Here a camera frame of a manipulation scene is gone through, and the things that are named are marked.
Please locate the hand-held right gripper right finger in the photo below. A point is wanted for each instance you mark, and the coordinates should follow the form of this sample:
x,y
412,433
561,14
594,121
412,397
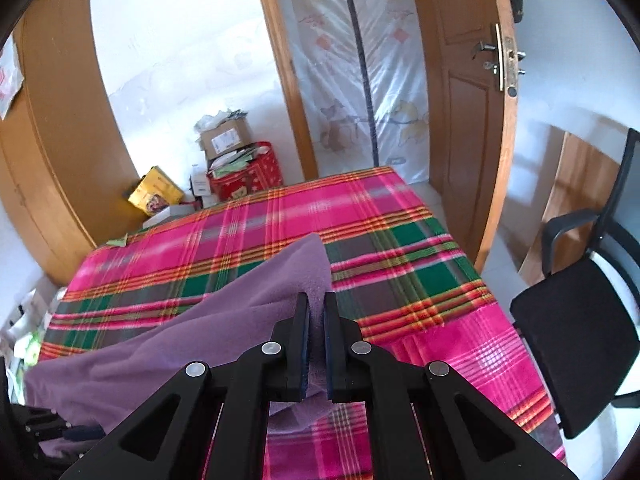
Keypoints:
x,y
328,365

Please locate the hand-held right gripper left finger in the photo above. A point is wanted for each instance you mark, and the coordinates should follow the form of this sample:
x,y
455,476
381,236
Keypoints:
x,y
302,365

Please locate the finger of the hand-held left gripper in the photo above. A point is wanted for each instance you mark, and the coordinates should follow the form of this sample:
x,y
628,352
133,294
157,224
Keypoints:
x,y
65,432

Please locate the purple fleece garment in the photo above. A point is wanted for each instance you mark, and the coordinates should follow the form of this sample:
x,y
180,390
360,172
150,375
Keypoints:
x,y
200,340

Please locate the pink green plaid blanket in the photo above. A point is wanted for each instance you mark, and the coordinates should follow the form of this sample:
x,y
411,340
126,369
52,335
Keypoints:
x,y
400,240

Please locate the red patterned box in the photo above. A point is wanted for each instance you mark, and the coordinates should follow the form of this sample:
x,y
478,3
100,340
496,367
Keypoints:
x,y
250,177

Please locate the yellow box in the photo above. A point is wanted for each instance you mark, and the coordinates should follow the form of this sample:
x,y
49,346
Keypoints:
x,y
157,192

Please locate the cardboard box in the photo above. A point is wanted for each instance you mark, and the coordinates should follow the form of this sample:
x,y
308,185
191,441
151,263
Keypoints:
x,y
227,140

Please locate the black mesh office chair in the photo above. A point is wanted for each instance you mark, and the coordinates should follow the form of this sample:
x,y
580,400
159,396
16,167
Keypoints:
x,y
575,335

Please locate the wooden door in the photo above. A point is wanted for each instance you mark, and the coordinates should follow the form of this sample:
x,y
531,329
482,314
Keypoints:
x,y
460,135

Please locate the clear printed door curtain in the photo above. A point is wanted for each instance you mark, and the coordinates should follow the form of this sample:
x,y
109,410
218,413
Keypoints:
x,y
350,85

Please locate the wooden wardrobe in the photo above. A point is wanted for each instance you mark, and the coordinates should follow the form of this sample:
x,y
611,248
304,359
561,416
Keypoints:
x,y
55,135

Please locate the wooden board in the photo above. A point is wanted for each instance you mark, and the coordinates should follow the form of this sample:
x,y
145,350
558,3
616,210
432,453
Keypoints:
x,y
575,185

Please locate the metal door lock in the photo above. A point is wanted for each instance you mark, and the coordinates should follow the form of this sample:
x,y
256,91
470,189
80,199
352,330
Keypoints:
x,y
507,65

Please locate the white plastic bag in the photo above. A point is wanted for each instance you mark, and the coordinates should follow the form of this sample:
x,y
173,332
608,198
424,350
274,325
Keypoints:
x,y
10,80

